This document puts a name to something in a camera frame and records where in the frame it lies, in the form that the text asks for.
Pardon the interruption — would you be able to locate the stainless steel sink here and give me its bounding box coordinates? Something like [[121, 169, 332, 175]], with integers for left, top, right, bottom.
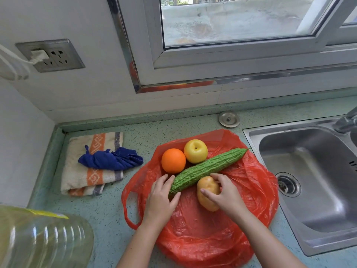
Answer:
[[242, 115, 357, 257]]

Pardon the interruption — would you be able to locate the white framed window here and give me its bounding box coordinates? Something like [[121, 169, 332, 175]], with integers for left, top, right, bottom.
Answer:
[[106, 0, 357, 94]]

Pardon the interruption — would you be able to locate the person's right hand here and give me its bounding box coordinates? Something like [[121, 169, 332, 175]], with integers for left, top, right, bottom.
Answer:
[[200, 173, 249, 221]]

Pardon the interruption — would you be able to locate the green bitter gourd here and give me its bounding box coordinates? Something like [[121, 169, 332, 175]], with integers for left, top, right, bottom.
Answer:
[[168, 147, 253, 197]]

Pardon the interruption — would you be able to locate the clear cooking oil bottle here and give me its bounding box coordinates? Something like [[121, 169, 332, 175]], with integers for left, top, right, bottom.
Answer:
[[0, 205, 95, 268]]

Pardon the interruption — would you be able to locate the orange striped beige towel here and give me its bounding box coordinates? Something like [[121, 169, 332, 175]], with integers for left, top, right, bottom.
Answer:
[[60, 132, 124, 197]]

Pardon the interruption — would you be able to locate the dark blue cloth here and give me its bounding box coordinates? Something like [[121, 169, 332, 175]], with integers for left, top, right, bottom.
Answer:
[[78, 145, 144, 171]]

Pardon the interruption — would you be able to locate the yellow apple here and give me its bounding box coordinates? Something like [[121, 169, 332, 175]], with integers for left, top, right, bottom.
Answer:
[[183, 139, 209, 164]]

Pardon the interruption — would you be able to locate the grey wall socket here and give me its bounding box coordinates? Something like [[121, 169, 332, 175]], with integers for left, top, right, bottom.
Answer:
[[15, 39, 86, 73]]

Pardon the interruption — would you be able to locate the orange fruit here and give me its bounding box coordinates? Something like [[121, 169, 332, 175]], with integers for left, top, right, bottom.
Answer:
[[161, 148, 187, 175]]

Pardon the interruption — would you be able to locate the round metal sink cap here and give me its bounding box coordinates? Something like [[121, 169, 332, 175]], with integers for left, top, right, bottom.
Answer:
[[218, 111, 241, 128]]

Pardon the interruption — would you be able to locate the potato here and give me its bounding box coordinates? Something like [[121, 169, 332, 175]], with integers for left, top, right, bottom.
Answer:
[[197, 176, 221, 213]]

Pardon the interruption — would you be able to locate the metal sink drain strainer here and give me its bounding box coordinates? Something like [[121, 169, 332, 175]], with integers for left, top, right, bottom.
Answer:
[[275, 172, 302, 198]]

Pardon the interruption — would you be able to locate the red plastic bag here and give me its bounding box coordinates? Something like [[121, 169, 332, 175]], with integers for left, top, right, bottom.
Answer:
[[121, 128, 279, 261]]

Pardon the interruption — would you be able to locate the tall gooseneck metal faucet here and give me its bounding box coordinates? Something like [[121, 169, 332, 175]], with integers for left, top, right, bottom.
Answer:
[[332, 106, 357, 134]]

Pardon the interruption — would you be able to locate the person's right forearm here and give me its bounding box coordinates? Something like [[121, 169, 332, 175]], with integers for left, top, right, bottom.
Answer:
[[234, 212, 307, 268]]

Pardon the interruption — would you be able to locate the person's left hand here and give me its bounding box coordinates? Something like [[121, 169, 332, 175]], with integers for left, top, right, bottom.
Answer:
[[142, 173, 181, 229]]

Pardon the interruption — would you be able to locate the white power plug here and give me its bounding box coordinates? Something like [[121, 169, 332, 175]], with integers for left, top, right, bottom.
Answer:
[[0, 44, 50, 81]]

